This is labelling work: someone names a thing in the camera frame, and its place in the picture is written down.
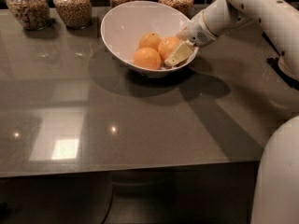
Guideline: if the orange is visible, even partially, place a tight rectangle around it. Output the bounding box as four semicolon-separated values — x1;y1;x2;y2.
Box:
133;48;162;70
138;32;162;50
158;36;179;61

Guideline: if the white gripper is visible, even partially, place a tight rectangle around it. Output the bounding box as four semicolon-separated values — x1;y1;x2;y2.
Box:
164;10;217;67

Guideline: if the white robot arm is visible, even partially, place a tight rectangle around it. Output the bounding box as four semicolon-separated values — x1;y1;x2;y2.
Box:
178;0;299;224

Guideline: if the white tilted bowl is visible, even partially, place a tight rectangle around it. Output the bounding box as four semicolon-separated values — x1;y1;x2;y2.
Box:
101;1;198;78

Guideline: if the leftmost glass jar of nuts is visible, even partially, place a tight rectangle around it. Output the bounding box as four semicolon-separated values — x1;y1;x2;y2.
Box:
6;0;50;31

